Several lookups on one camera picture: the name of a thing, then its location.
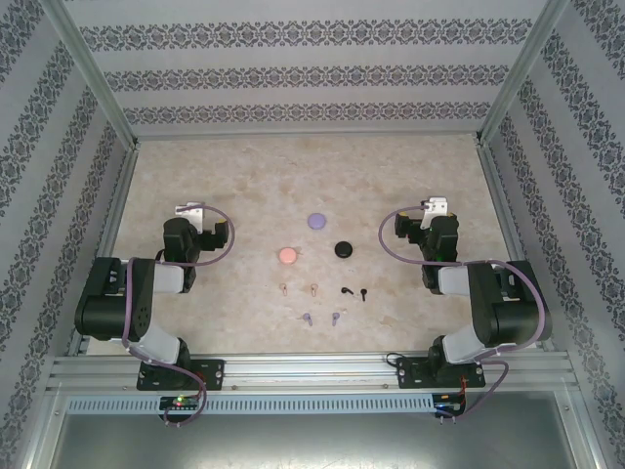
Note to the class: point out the pink earbud charging case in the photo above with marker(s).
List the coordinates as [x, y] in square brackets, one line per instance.
[287, 255]

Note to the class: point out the purple earbud charging case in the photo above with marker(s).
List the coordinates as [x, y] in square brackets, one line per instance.
[317, 221]

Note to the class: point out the black earbud charging case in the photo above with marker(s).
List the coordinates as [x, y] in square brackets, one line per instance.
[343, 249]

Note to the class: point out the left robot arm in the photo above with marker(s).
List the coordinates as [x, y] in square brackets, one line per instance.
[166, 278]

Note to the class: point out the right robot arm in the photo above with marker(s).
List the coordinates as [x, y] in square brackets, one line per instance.
[454, 281]

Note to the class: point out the small circuit board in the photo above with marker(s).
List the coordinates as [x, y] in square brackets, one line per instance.
[180, 401]
[449, 403]

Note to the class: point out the grey metal sheet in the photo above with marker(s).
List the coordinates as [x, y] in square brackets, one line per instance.
[312, 444]

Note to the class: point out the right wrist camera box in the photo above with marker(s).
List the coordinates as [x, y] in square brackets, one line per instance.
[437, 204]

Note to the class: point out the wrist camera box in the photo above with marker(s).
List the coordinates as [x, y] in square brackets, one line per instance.
[193, 212]
[437, 204]

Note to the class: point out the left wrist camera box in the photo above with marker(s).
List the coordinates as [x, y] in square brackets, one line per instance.
[193, 212]

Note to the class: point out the aluminium side rail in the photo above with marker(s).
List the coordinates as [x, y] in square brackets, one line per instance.
[116, 205]
[490, 166]

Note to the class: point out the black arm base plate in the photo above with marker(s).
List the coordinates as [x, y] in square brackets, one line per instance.
[410, 373]
[215, 373]

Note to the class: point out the aluminium frame post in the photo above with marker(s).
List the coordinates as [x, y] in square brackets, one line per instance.
[93, 73]
[520, 73]

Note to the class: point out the aluminium mounting rail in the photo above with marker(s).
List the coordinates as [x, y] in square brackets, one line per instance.
[312, 371]

